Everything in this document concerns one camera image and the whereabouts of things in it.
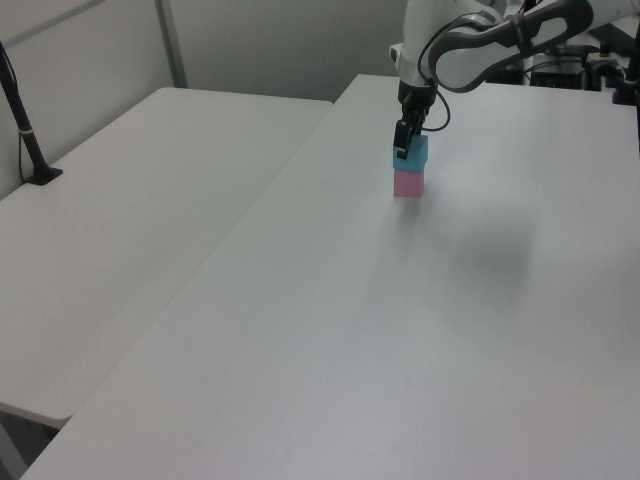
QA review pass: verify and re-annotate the white side table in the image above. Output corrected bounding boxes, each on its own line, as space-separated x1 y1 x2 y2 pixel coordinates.
0 86 335 422

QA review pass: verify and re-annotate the blue cube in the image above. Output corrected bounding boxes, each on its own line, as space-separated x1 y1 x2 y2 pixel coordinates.
392 133 430 173

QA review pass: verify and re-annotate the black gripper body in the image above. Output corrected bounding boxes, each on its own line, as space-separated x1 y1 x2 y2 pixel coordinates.
398 79 438 122

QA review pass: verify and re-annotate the pink cube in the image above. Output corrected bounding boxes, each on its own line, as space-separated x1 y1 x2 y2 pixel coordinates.
392 168 427 198

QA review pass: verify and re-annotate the black equipment box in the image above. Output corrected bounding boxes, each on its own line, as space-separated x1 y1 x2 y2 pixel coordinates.
528 43 602 92

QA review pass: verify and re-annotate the black stand with clamp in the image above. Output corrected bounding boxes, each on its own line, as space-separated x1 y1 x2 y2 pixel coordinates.
610 43 640 106

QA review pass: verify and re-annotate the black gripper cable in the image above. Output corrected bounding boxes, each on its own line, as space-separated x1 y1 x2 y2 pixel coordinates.
416 12 527 134

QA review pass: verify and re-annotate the black camera stand pole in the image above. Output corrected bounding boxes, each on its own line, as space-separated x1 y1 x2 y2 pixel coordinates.
0 39 65 187

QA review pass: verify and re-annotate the grey partition post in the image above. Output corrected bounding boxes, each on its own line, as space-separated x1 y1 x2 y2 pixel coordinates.
153 0 189 89

